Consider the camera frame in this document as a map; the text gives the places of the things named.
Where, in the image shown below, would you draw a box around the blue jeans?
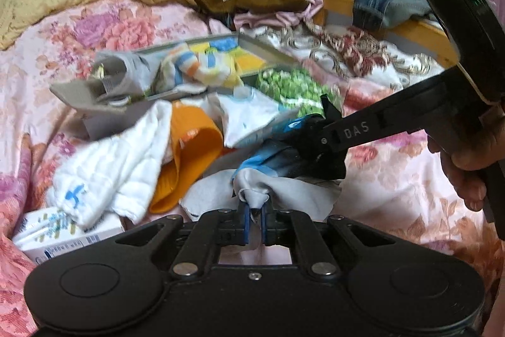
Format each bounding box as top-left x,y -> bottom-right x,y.
353,0 -> 431,32

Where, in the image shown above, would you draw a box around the orange headband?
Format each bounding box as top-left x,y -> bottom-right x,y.
149,103 -> 223,214

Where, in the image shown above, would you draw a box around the white muslin cloth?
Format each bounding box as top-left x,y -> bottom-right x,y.
46,101 -> 173,229

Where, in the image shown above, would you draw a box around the grey tray with drawing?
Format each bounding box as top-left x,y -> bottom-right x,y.
94,32 -> 300,103

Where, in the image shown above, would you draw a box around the white baby bib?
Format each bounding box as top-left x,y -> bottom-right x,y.
207,86 -> 298,149

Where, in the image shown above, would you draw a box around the pink floral bed sheet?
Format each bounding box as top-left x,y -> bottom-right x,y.
1,0 -> 504,336

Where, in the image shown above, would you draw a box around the white tissue pack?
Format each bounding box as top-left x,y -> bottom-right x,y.
12,207 -> 124,265

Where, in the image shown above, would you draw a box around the white ornate patterned fabric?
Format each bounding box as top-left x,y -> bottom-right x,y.
241,21 -> 443,92

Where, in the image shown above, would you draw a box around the striped pastel sock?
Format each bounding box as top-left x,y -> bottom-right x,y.
151,43 -> 243,94

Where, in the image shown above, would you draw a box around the person's right hand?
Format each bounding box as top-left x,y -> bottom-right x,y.
428,105 -> 504,211

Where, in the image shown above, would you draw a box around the black and blue sock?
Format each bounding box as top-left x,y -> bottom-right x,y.
179,115 -> 346,221

